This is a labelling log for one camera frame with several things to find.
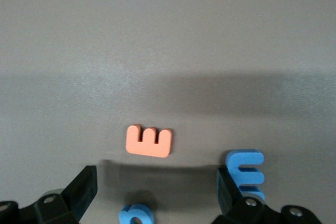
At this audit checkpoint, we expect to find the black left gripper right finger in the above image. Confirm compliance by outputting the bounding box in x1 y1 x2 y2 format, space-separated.
209 167 321 224

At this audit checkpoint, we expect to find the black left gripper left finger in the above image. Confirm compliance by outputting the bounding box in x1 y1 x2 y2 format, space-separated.
0 165 98 224

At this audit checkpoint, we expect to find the blue foam letter E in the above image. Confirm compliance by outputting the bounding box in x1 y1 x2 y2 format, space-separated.
224 149 265 201

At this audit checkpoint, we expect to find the blue foam letter Q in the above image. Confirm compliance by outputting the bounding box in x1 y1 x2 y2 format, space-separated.
119 203 155 224

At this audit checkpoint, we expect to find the orange foam letter E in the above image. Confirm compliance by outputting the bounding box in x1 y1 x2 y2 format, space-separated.
125 124 173 158

